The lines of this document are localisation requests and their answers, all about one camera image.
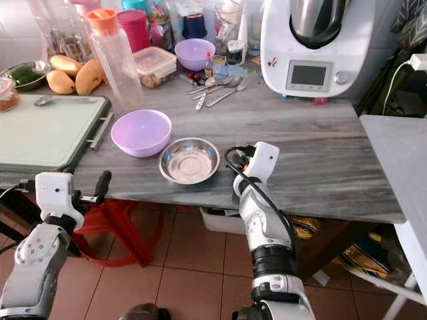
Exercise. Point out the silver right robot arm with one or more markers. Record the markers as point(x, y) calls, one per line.
point(270, 233)

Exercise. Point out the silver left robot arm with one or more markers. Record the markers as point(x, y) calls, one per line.
point(37, 266)

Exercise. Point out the red plastic stool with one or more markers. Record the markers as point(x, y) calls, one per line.
point(120, 230)

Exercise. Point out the stainless steel bowl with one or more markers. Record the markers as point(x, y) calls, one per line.
point(189, 161)

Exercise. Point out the large purple plastic bowl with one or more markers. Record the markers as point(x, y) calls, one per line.
point(141, 132)

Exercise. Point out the white plastic box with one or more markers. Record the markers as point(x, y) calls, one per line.
point(220, 221)

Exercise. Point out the metal fork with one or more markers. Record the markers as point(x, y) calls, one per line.
point(228, 93)

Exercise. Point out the metal table knife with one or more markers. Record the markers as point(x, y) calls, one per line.
point(201, 98)

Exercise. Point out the pale green cutting board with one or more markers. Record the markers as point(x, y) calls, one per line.
point(47, 132)

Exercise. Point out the small metal spoon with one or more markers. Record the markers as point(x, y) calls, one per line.
point(210, 86)

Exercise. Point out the large metal spoon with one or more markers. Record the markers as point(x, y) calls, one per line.
point(45, 100)

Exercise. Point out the yellow mango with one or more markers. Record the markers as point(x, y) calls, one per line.
point(65, 64)
point(89, 77)
point(59, 82)

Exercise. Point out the small purple plastic bowl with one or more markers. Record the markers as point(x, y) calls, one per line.
point(195, 54)

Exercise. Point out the clear bottle orange cap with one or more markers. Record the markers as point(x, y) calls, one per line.
point(117, 66)

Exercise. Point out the white kitchen cooking machine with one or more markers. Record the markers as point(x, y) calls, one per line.
point(287, 46)

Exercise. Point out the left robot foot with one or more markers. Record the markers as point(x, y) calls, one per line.
point(143, 312)

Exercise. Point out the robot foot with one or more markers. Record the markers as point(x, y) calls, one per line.
point(143, 312)
point(242, 314)

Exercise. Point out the square lidded food container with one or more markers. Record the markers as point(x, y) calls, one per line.
point(155, 64)

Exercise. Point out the round clear food tub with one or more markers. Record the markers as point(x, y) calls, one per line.
point(8, 94)

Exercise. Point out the bowl of green vegetables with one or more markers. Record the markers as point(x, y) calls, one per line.
point(27, 74)

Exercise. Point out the dark blue cup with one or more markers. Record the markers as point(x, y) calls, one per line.
point(194, 25)

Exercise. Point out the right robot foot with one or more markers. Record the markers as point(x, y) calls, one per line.
point(242, 314)

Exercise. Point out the pink plastic cup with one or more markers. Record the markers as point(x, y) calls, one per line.
point(135, 30)

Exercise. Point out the white side table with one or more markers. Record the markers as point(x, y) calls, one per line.
point(400, 166)

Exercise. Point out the striped woven bag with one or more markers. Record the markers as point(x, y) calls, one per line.
point(367, 260)

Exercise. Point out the large clear glass jar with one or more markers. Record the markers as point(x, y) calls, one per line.
point(57, 26)

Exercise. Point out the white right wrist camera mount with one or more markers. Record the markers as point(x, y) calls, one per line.
point(264, 160)

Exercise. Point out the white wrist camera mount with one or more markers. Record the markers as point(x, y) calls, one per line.
point(264, 160)
point(55, 194)

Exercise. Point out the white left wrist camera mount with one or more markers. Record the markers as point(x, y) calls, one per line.
point(55, 194)

